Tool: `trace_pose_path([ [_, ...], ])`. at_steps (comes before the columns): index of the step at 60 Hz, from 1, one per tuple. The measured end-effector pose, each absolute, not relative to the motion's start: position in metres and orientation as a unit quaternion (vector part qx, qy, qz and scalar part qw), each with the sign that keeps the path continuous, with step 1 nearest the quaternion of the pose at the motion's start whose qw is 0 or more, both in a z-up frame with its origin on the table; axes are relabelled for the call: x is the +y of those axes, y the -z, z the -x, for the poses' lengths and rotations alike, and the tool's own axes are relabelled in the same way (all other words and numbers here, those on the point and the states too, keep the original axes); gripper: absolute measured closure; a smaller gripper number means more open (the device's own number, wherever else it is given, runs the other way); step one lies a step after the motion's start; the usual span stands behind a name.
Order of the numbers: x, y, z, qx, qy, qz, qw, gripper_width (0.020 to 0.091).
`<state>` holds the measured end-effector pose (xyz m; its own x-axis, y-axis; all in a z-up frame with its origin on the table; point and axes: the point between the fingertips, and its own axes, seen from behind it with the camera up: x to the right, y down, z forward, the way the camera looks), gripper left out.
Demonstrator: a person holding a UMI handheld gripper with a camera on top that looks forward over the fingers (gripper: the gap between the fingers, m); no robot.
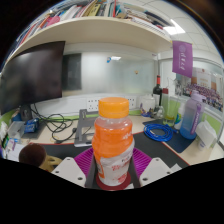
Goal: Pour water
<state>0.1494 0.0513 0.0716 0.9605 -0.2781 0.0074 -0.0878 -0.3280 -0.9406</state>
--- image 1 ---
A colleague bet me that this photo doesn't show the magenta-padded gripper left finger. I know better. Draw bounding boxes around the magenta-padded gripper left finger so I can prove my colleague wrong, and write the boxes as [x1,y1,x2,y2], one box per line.
[50,147,98,189]

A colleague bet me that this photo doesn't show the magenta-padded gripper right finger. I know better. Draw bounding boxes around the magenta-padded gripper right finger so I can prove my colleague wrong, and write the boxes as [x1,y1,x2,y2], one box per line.
[128,147,173,188]

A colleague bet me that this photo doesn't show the orange-capped drink bottle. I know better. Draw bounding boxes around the orange-capped drink bottle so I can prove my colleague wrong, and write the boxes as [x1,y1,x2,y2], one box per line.
[91,96,136,187]

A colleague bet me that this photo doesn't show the purple water bottle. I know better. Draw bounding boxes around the purple water bottle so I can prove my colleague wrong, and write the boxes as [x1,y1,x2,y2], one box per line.
[179,90,206,140]

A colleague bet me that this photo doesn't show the white folded napkin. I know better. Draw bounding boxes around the white folded napkin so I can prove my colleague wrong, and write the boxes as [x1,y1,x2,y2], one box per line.
[168,162,183,173]

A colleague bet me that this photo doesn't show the black desk mat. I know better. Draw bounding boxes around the black desk mat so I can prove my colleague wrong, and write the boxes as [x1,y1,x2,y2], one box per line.
[39,130,191,169]

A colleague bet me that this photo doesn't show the dark blue mouse pad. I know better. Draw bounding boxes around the dark blue mouse pad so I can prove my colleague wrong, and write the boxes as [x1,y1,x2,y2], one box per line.
[143,118,198,154]

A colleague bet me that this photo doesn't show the yellow mug with red flowers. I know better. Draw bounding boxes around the yellow mug with red flowers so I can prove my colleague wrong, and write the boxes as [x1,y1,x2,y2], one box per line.
[18,142,63,173]

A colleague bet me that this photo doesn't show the grey metal laptop stand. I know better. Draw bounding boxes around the grey metal laptop stand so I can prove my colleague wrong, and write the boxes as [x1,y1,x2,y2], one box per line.
[73,108,101,148]

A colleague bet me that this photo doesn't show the flat round red coaster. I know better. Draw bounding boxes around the flat round red coaster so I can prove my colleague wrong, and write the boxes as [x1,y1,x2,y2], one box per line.
[94,171,133,192]

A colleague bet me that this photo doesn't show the small blue box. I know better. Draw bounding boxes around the small blue box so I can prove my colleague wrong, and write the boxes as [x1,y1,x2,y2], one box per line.
[23,118,41,134]

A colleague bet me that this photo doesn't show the green translucent cup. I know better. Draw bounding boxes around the green translucent cup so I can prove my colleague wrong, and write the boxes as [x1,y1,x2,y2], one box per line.
[163,96,181,128]

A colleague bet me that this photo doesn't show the dark wine bottle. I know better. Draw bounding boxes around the dark wine bottle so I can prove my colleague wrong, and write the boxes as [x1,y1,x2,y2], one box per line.
[152,74,163,108]

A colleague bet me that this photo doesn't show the group photo poster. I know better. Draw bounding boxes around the group photo poster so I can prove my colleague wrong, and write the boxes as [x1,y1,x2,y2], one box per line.
[174,66,224,113]

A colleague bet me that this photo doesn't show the black computer monitor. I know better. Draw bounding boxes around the black computer monitor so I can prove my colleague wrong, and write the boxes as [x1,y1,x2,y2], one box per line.
[0,40,67,116]

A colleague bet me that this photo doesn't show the purple pennant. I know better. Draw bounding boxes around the purple pennant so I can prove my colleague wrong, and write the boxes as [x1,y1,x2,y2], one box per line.
[171,40,194,79]

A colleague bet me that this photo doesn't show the white shelf with books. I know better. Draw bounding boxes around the white shelf with books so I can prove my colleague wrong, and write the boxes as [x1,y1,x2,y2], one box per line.
[6,0,174,68]

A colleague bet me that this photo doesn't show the coiled blue cable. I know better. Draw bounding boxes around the coiled blue cable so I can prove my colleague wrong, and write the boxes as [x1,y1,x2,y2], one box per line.
[143,122,174,143]

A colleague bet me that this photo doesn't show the black cables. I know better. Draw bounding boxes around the black cables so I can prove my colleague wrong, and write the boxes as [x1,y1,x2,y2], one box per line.
[29,103,79,144]

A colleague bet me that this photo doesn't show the white wall outlets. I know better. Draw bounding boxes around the white wall outlets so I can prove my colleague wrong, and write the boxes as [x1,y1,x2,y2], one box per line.
[85,95,138,113]

